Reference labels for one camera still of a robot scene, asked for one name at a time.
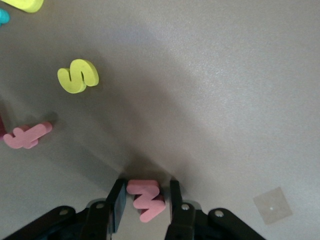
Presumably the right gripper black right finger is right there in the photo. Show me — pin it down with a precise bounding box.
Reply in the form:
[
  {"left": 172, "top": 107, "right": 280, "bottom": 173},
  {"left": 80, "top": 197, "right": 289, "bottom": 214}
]
[{"left": 166, "top": 180, "right": 197, "bottom": 240}]

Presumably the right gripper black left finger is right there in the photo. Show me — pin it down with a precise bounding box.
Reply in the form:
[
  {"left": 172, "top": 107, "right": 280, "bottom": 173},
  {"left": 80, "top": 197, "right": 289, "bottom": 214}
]
[{"left": 82, "top": 178, "right": 127, "bottom": 240}]

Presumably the pink foam letter w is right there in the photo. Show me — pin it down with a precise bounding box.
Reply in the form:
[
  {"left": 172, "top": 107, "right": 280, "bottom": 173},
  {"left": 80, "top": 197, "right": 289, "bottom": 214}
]
[{"left": 126, "top": 179, "right": 167, "bottom": 223}]

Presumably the square clear tape patch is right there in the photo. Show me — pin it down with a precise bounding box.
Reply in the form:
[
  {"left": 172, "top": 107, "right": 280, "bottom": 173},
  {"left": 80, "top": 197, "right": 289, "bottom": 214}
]
[{"left": 252, "top": 186, "right": 293, "bottom": 225}]

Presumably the pink foam letter f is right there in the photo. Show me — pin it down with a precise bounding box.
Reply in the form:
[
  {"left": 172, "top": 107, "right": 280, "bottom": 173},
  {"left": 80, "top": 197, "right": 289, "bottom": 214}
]
[{"left": 2, "top": 121, "right": 54, "bottom": 150}]

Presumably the yellow foam letter s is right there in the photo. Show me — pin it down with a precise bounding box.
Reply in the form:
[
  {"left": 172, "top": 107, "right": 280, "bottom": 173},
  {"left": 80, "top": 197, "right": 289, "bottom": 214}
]
[{"left": 56, "top": 58, "right": 100, "bottom": 95}]

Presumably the yellow foam letter u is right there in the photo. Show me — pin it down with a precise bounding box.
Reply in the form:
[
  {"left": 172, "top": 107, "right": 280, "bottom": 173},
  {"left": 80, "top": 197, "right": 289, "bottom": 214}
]
[{"left": 0, "top": 0, "right": 45, "bottom": 14}]

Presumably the teal foam letter l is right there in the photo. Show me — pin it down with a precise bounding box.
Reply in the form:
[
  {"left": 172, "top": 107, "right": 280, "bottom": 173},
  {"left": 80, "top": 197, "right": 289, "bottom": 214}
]
[{"left": 0, "top": 8, "right": 11, "bottom": 27}]

